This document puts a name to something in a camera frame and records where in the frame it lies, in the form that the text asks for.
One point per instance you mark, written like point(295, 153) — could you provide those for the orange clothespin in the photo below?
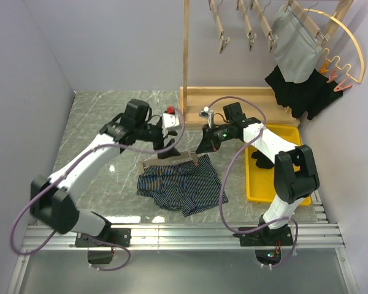
point(324, 68)

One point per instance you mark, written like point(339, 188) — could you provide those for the yellow plastic tray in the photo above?
point(257, 183)

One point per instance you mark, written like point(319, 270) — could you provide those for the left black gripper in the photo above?
point(159, 145)

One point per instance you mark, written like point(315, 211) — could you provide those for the wooden clip hanger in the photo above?
point(249, 32)
point(223, 40)
point(174, 160)
point(265, 26)
point(312, 28)

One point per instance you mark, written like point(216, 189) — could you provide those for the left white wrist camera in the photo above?
point(170, 122)

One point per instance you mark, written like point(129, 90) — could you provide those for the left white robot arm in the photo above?
point(53, 199)

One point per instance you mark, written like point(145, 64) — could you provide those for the aluminium mounting rail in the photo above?
point(153, 229)

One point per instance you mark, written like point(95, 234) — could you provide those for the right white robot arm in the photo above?
point(274, 222)

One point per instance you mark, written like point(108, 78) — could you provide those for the pink clothespin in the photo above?
point(343, 85)
point(332, 76)

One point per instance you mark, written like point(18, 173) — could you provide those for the black hanging underwear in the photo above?
point(311, 96)

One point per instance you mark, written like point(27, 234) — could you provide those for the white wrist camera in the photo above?
point(208, 114)
point(170, 122)

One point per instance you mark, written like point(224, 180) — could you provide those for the wooden drying rack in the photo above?
point(193, 99)

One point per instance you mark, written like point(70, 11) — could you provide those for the black underwear in tray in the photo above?
point(262, 161)

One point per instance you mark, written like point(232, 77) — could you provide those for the striped navy underwear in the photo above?
point(188, 187)

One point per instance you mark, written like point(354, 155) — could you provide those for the gold semicircle clip hanger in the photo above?
point(352, 38)

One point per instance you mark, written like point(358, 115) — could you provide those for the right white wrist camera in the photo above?
point(208, 114)

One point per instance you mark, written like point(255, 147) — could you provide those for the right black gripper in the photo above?
point(209, 143)

